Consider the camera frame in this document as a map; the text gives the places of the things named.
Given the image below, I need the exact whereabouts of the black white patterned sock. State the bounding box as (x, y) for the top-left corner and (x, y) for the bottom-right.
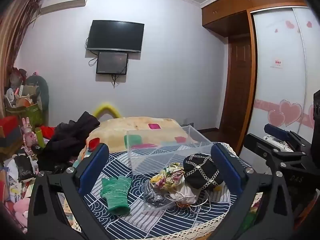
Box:
(183, 153), (223, 191)

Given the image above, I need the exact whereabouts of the green knitted sock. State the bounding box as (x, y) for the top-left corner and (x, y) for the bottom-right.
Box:
(100, 176), (132, 216)

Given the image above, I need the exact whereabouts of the floral yellow cloth pouch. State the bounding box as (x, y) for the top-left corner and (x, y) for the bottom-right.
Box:
(150, 163), (200, 206)

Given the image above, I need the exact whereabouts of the grey sock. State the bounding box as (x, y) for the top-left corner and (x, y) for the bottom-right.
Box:
(143, 180), (175, 211)

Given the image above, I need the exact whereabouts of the beige colourful patch blanket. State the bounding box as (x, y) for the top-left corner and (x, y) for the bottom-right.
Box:
(77, 116), (188, 162)

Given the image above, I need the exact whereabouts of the dark clothes pile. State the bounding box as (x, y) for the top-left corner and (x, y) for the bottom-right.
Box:
(37, 112), (100, 173)

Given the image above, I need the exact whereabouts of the clear acrylic box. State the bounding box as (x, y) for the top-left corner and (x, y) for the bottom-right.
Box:
(127, 126), (213, 175)

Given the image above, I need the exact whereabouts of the yellow curved foam tube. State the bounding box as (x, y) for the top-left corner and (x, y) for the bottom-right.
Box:
(92, 102), (121, 119)

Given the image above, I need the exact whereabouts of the blue white patterned tablecloth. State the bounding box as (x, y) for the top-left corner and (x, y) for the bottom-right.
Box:
(84, 144), (236, 239)

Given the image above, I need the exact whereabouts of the brown wooden door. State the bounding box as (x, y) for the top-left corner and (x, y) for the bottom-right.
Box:
(220, 36), (252, 132)

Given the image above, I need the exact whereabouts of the white wardrobe sliding door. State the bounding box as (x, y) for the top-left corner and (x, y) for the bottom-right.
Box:
(248, 7), (319, 141)

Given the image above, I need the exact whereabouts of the pink rabbit doll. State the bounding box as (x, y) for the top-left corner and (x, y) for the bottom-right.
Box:
(22, 117), (37, 155)

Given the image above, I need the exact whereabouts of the green storage box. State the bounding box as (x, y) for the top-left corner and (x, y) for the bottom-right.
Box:
(5, 104), (44, 128)

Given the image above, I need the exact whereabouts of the pink plush toy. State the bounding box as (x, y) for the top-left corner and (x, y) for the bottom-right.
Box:
(14, 197), (30, 228)

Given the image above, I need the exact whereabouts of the grey green chair back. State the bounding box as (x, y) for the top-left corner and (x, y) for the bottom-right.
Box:
(26, 75), (49, 125)

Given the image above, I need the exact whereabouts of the brown overhead cabinet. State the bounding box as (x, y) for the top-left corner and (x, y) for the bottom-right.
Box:
(202, 0), (306, 37)

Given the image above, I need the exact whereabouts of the brown striped curtain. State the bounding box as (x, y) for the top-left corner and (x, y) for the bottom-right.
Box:
(1, 0), (41, 103)

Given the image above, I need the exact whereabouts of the white air conditioner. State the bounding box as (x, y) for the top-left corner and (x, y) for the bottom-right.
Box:
(40, 0), (86, 15)

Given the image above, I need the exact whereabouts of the small wall monitor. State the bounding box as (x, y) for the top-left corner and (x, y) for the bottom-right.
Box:
(96, 51), (129, 75)

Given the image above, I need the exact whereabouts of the black wall television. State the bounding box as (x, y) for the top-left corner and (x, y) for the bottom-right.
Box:
(87, 20), (145, 53)

